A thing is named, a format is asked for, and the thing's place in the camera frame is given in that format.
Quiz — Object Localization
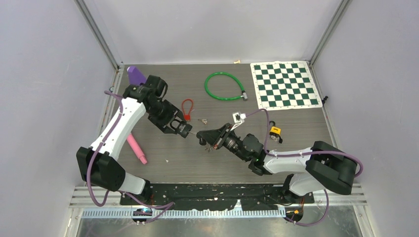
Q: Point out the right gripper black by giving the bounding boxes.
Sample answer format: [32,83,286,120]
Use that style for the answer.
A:
[199,123,250,162]

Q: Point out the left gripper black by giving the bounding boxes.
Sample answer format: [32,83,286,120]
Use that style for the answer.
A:
[147,100,184,134]

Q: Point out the black Kaijing padlock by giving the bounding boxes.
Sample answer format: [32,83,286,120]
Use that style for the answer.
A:
[170,119,193,138]

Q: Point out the yellow Opel padlock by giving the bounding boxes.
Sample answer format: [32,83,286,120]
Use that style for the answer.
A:
[269,120,283,144]

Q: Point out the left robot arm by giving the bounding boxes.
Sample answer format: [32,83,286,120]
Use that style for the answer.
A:
[76,75,192,204]

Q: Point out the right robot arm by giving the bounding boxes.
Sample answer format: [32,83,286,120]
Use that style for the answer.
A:
[196,123,363,203]

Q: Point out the pink marker pen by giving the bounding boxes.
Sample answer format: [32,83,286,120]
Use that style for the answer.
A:
[126,133,148,164]

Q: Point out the purple plastic cone block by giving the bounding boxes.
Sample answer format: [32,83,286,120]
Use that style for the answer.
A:
[126,66,147,85]

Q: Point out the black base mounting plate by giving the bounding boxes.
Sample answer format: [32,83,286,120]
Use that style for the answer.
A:
[120,183,314,211]

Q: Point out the green white chessboard mat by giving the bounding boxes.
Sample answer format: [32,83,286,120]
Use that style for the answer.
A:
[250,61,323,111]

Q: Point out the red cable padlock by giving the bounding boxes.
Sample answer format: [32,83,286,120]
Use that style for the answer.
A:
[181,99,194,122]

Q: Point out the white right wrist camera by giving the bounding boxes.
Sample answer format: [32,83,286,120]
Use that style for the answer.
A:
[231,112,247,131]

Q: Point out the green cable lock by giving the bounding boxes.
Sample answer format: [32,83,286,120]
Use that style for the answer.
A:
[204,72,249,101]

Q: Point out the aluminium frame rail front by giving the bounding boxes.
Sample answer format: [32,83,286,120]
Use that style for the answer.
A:
[69,184,367,219]

